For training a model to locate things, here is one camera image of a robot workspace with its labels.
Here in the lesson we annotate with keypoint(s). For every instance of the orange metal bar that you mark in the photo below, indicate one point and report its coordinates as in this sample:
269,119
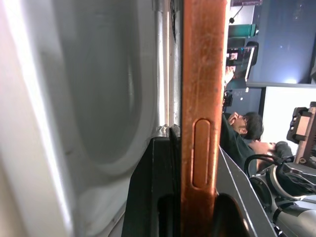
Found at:
202,98

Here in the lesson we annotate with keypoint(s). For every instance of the white plastic tub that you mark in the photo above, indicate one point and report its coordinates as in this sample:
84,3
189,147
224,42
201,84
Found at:
86,98

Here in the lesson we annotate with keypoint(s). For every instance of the black camera rig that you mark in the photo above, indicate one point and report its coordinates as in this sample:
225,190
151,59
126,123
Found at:
304,128

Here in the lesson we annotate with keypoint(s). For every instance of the dark-haired person in green shirt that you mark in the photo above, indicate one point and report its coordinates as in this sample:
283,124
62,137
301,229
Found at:
237,148

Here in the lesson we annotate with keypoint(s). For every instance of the teal box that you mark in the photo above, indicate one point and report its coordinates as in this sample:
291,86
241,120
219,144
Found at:
240,30

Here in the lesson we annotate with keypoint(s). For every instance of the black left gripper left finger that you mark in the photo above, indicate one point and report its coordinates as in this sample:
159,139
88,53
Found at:
148,187

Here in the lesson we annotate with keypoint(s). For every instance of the white board panel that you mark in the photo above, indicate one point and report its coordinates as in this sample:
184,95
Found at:
279,106

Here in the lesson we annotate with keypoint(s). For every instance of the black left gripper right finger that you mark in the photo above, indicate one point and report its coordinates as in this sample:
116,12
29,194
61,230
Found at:
234,182

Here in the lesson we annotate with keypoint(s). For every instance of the laptop screen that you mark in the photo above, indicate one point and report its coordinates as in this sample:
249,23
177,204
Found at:
243,61

